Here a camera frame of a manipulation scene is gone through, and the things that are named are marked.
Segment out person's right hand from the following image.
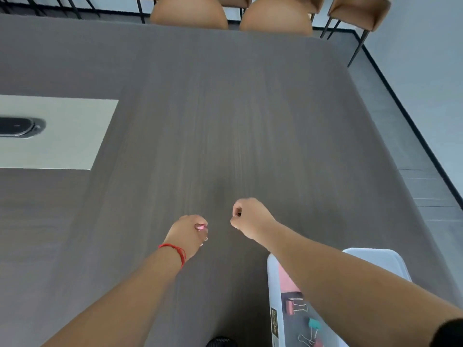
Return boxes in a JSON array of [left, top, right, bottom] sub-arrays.
[[230, 198, 278, 243]]

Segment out tan chair with black legs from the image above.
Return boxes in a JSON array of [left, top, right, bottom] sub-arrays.
[[320, 0, 392, 68], [133, 0, 253, 24]]

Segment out person's right forearm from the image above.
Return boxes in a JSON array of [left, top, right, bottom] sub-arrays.
[[258, 221, 463, 347]]

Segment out person's left hand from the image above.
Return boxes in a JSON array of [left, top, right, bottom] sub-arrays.
[[163, 214, 209, 263]]

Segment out teal binder clip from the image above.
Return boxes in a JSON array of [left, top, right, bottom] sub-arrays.
[[298, 318, 322, 346]]

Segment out clear plastic storage box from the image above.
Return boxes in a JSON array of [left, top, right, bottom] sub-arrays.
[[267, 248, 413, 347]]

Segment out black metal chair legs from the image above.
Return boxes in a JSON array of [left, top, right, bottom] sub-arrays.
[[0, 0, 101, 20]]

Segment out tan upholstered chair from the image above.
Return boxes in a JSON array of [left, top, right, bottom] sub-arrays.
[[239, 0, 314, 36], [150, 0, 229, 30]]

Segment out red string bracelet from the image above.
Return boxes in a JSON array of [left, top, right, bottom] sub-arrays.
[[158, 243, 187, 268]]

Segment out black table socket cover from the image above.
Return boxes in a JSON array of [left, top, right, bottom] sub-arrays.
[[0, 117, 47, 138]]

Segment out black sleeve cuff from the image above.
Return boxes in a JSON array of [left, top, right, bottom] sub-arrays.
[[430, 318, 463, 347]]

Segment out white table inset panel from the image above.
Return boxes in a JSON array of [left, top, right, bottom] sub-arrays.
[[0, 95, 119, 170]]

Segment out person's left forearm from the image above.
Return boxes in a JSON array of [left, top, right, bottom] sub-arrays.
[[41, 246, 182, 347]]

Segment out pink paper pad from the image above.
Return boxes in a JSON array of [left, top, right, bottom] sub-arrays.
[[277, 264, 301, 294]]

